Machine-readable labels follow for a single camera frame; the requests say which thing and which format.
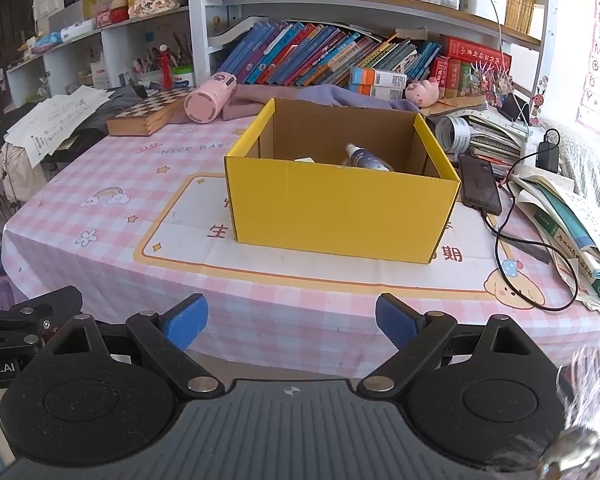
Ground black smartphone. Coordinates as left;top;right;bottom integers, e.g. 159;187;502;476
457;153;504;216

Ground white tissue pack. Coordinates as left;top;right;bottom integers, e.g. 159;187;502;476
59;18;99;44

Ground fluffy grey garment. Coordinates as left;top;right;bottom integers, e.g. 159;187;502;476
495;335;600;480

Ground desktop with pink checkered cloth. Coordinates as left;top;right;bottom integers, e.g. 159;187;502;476
0;109;600;377

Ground loose printed paper sheets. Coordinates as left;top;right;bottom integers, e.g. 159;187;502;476
2;84;114;169

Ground dark grey clothing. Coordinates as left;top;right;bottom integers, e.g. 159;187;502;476
72;85;149;134

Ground pink thermos bottle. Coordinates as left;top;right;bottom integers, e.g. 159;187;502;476
183;72;238;125

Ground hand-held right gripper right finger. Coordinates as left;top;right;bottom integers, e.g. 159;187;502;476
356;293;546;395

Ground yellow cardboard box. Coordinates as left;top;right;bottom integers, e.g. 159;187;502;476
224;97;462;265

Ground black power adapter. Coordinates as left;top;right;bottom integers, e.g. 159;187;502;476
537;128;561;174

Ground orange white blue box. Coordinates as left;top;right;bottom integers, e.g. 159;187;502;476
349;66;409;89
348;83;406;101

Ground blue wipes pack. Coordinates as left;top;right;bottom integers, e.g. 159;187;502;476
29;32;64;55

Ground white cable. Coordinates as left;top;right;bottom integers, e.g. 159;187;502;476
482;0;529;111

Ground red round container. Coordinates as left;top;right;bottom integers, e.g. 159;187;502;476
95;0;130;29

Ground grey striped blanket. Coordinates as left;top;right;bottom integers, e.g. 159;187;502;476
534;117;600;222

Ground white storage container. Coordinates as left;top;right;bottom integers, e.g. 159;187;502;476
459;0;509;25

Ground stack of magazines and papers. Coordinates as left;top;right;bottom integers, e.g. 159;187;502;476
434;104;537;167

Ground white metal bookshelf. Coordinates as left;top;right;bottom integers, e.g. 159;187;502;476
187;0;554;92

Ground pile of books and papers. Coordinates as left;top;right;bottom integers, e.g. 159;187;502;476
506;164;600;322

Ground upright red dictionaries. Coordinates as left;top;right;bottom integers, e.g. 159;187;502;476
428;55;474;99

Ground cartoon figure ornament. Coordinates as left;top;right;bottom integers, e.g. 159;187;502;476
529;75;551;126

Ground red figurine bottle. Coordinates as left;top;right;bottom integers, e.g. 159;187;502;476
158;44;175;90

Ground pink pig plush toy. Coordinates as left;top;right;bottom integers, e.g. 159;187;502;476
405;77;440;108

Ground purple cloth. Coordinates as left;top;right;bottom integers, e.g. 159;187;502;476
285;84;424;113

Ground dark blue small bottle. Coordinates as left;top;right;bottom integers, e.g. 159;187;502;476
341;142;396;172

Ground black cable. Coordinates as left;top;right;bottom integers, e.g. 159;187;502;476
484;128;579;311

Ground red book lying flat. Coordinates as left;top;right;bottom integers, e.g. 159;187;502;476
439;34;514;69

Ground wooden chess board box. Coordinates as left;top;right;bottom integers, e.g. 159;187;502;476
105;88;194;137

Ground white shelf unit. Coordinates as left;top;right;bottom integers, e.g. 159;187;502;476
5;5;197;107

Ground black phone on stand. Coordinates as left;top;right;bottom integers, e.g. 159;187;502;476
497;92;531;124

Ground bunch of colourful paper ornaments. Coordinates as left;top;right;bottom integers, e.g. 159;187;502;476
462;59;511;97

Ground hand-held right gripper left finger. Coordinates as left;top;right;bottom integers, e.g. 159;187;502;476
47;293;226;395

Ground white tub with green lid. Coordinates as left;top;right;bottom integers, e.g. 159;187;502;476
172;64;196;89

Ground cup of pens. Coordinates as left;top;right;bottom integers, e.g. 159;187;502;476
132;32;194;74

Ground row of colourful leaning books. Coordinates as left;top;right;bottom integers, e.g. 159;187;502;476
218;19;444;89

